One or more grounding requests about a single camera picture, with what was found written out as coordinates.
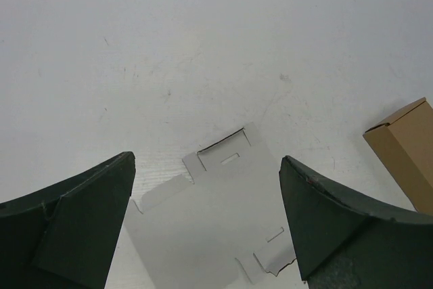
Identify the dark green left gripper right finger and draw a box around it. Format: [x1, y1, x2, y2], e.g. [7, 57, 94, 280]
[279, 156, 432, 288]

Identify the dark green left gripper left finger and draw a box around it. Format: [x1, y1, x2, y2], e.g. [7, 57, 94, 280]
[1, 152, 136, 288]

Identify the white paper box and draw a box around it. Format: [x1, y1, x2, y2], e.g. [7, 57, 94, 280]
[103, 121, 297, 289]

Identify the brown folded cardboard box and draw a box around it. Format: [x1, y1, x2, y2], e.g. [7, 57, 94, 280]
[363, 97, 432, 215]

